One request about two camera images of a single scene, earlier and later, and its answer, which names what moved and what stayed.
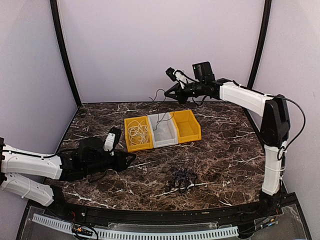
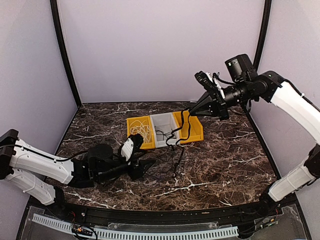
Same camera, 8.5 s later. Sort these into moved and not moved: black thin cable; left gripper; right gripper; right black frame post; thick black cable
Moved: left gripper; right gripper; black thin cable; thick black cable
Not moved: right black frame post
